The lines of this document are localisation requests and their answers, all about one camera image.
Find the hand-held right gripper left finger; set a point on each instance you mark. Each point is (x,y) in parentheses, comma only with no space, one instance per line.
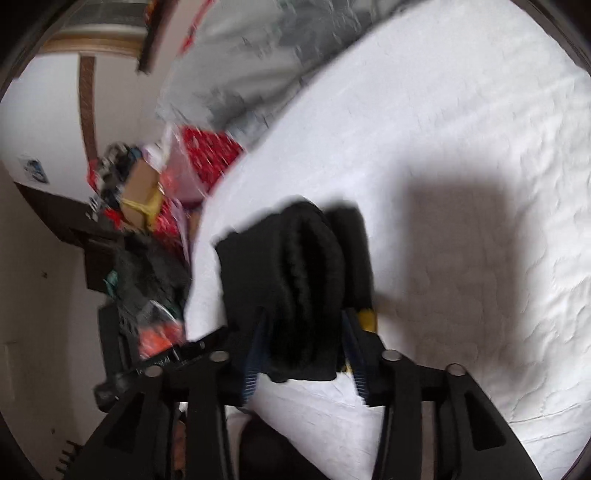
(254,364)

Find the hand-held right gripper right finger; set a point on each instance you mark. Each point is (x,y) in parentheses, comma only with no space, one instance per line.
(360,369)

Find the black pants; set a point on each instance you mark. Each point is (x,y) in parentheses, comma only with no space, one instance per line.
(300,277)

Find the pile of dark clutter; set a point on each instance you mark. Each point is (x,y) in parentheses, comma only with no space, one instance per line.
(143,272)

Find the yellow tag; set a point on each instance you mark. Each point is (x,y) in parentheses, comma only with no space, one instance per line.
(368,319)

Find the dark wooden board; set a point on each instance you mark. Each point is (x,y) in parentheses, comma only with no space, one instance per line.
(152,41)

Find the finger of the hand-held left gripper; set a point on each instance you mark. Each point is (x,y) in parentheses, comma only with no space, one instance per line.
(189,351)

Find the brown wooden door frame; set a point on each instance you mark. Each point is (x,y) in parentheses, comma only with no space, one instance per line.
(87,101)

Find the white quilted mattress cover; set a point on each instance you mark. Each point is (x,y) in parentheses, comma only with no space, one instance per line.
(461,115)

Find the cardboard box with yellow tape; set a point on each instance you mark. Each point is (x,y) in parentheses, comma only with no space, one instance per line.
(138,184)

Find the dark wooden cabinet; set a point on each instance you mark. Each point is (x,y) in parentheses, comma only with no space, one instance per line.
(97,263)

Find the orange packet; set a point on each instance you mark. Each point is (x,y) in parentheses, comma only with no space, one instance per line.
(159,334)

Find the dark cloth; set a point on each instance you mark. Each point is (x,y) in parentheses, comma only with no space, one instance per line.
(272,452)

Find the wall sticker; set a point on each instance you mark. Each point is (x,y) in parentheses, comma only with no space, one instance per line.
(34,169)

